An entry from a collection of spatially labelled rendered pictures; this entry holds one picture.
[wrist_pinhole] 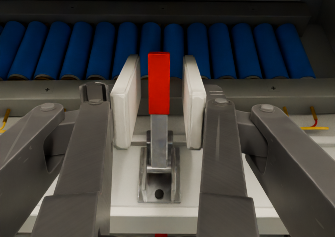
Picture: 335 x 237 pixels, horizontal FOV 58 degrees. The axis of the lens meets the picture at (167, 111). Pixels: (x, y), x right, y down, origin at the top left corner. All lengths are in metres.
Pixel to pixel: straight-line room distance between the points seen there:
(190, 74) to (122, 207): 0.10
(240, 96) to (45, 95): 0.14
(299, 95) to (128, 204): 0.14
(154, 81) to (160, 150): 0.04
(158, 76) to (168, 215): 0.09
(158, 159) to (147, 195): 0.03
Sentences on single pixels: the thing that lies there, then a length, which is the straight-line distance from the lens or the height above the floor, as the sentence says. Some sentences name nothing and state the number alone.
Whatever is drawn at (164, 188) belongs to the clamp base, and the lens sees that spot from 0.20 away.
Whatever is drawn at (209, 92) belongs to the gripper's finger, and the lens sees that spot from 0.16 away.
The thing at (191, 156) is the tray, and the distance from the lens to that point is 0.22.
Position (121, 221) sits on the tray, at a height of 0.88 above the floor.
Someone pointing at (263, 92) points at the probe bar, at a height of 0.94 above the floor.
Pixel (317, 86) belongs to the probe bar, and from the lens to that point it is 0.25.
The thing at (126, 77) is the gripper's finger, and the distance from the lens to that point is 0.15.
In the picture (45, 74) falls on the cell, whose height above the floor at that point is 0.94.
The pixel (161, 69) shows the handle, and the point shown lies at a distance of 0.17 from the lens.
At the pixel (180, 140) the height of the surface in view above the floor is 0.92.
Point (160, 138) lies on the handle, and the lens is 0.18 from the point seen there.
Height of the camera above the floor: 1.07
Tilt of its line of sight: 39 degrees down
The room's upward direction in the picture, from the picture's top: 1 degrees clockwise
